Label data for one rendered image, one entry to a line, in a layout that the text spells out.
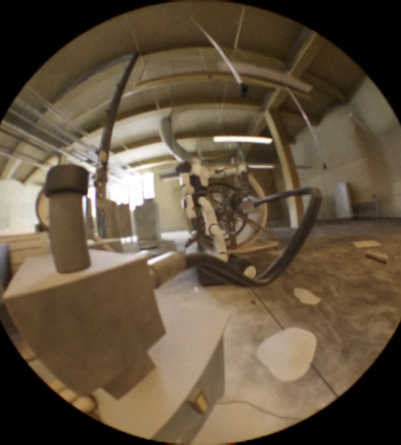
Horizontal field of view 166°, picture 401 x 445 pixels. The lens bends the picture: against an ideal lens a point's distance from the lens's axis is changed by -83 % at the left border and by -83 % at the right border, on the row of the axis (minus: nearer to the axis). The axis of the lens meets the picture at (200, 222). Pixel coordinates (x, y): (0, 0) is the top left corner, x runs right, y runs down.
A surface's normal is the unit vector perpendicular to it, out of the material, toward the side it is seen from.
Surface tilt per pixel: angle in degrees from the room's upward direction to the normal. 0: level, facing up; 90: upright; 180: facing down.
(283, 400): 0
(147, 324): 90
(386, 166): 90
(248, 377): 0
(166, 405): 0
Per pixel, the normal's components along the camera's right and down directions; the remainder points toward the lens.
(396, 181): -0.99, 0.11
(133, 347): 0.91, -0.10
